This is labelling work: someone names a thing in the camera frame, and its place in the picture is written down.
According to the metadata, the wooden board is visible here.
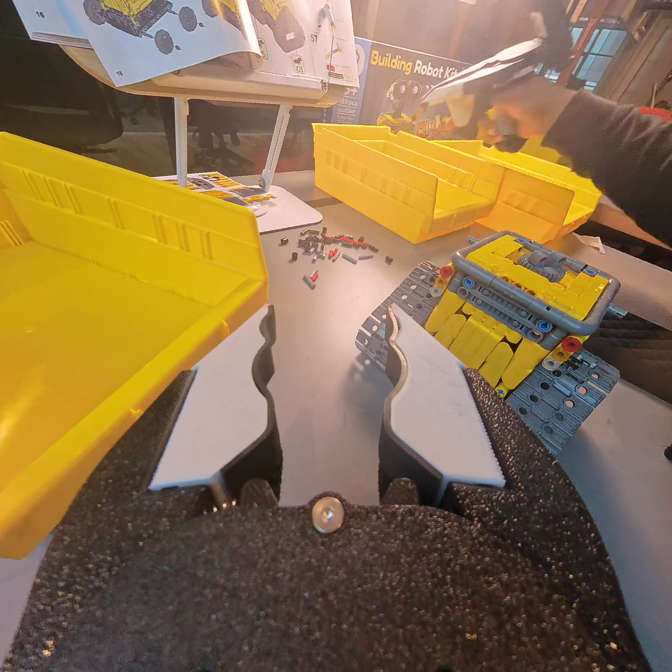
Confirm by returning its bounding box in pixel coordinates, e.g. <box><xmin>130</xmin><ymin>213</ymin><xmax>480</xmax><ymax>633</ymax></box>
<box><xmin>58</xmin><ymin>44</ymin><xmax>344</xmax><ymax>108</ymax></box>

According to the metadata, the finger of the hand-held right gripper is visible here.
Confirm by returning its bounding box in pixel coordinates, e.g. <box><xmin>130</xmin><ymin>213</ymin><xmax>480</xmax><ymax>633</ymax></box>
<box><xmin>419</xmin><ymin>63</ymin><xmax>528</xmax><ymax>106</ymax></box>
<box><xmin>457</xmin><ymin>36</ymin><xmax>548</xmax><ymax>77</ymax></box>

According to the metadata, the instruction booklet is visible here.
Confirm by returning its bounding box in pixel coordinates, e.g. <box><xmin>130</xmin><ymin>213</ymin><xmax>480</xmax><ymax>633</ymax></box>
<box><xmin>12</xmin><ymin>0</ymin><xmax>360</xmax><ymax>89</ymax></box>

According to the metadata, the yellow black sticker sheet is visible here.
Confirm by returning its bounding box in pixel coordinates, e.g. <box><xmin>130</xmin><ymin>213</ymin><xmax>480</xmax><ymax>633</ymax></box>
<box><xmin>155</xmin><ymin>172</ymin><xmax>278</xmax><ymax>207</ymax></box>

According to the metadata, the person's right hand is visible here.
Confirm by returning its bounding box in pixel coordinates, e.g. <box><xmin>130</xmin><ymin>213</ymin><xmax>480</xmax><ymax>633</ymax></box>
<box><xmin>485</xmin><ymin>79</ymin><xmax>578</xmax><ymax>154</ymax></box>

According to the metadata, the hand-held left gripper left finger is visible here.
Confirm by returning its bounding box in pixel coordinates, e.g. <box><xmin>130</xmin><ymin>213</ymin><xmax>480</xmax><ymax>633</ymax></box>
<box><xmin>148</xmin><ymin>304</ymin><xmax>279</xmax><ymax>512</ymax></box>

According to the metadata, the black quilted pad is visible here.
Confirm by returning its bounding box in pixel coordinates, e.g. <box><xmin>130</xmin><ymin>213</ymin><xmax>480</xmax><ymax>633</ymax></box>
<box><xmin>588</xmin><ymin>310</ymin><xmax>672</xmax><ymax>405</ymax></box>

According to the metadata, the grey desk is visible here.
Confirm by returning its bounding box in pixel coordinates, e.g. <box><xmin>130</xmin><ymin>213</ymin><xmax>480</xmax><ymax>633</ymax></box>
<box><xmin>0</xmin><ymin>173</ymin><xmax>672</xmax><ymax>672</ymax></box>

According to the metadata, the yellow plastic storage bin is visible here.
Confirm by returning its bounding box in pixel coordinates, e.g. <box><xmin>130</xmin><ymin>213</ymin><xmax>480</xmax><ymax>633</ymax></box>
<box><xmin>475</xmin><ymin>138</ymin><xmax>603</xmax><ymax>245</ymax></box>
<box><xmin>0</xmin><ymin>131</ymin><xmax>270</xmax><ymax>558</ymax></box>
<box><xmin>312</xmin><ymin>123</ymin><xmax>506</xmax><ymax>245</ymax></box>

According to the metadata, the pile of small building pieces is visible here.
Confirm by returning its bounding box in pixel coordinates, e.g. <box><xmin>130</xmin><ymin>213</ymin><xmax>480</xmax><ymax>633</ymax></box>
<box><xmin>281</xmin><ymin>227</ymin><xmax>394</xmax><ymax>291</ymax></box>

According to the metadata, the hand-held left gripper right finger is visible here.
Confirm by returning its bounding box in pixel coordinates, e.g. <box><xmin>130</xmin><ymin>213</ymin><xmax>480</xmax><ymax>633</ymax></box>
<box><xmin>378</xmin><ymin>304</ymin><xmax>507</xmax><ymax>507</ymax></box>

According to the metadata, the blue toy kit box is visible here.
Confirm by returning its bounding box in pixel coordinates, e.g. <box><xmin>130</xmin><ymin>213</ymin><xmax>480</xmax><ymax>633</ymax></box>
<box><xmin>328</xmin><ymin>37</ymin><xmax>491</xmax><ymax>142</ymax></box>

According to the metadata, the white page holder wire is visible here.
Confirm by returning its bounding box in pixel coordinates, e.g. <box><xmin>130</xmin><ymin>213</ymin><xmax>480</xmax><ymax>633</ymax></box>
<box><xmin>317</xmin><ymin>2</ymin><xmax>338</xmax><ymax>87</ymax></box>

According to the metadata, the yellow building-block toy vehicle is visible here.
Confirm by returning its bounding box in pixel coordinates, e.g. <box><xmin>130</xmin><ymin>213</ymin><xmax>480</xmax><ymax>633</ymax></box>
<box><xmin>425</xmin><ymin>231</ymin><xmax>621</xmax><ymax>389</ymax></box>

